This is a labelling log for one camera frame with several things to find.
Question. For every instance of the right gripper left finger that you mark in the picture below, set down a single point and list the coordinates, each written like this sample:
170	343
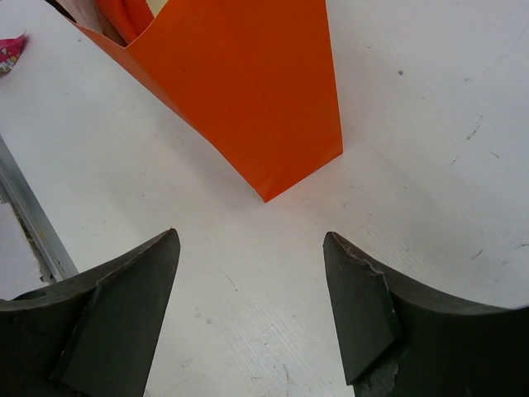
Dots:
94	334

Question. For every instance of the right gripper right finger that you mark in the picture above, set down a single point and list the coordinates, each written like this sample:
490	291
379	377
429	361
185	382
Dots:
399	337

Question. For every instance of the red candy packet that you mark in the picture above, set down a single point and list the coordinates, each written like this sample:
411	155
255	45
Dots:
10	52

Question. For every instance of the orange paper bag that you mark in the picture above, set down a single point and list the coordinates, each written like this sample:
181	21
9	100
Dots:
255	78

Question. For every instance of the aluminium table edge rail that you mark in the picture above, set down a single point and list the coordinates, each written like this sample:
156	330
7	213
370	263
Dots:
54	261

